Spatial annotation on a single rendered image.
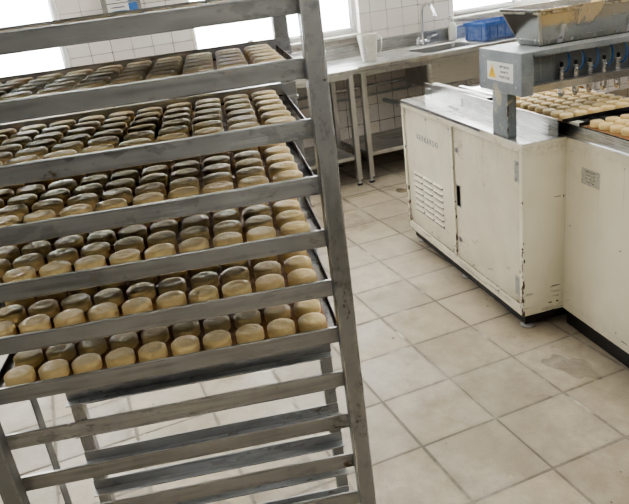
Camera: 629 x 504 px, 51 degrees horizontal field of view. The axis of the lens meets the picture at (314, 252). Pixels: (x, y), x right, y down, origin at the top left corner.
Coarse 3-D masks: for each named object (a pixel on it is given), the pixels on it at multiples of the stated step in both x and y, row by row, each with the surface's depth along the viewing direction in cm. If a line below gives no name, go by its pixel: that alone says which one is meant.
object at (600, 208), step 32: (576, 160) 256; (608, 160) 238; (576, 192) 260; (608, 192) 241; (576, 224) 265; (608, 224) 245; (576, 256) 270; (608, 256) 249; (576, 288) 274; (608, 288) 253; (576, 320) 285; (608, 320) 258; (608, 352) 267
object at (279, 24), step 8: (280, 16) 135; (272, 24) 136; (280, 24) 135; (280, 32) 136; (288, 32) 136; (296, 104) 142; (296, 144) 145; (304, 152) 146; (320, 360) 165; (328, 360) 166; (320, 368) 168; (328, 368) 166; (328, 392) 169; (328, 400) 170; (336, 400) 170; (336, 448) 176; (336, 480) 180; (344, 480) 180
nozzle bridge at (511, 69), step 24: (480, 48) 272; (504, 48) 261; (528, 48) 253; (552, 48) 246; (576, 48) 248; (600, 48) 260; (624, 48) 262; (480, 72) 276; (504, 72) 257; (528, 72) 246; (552, 72) 258; (600, 72) 261; (624, 72) 260; (504, 96) 261; (504, 120) 265
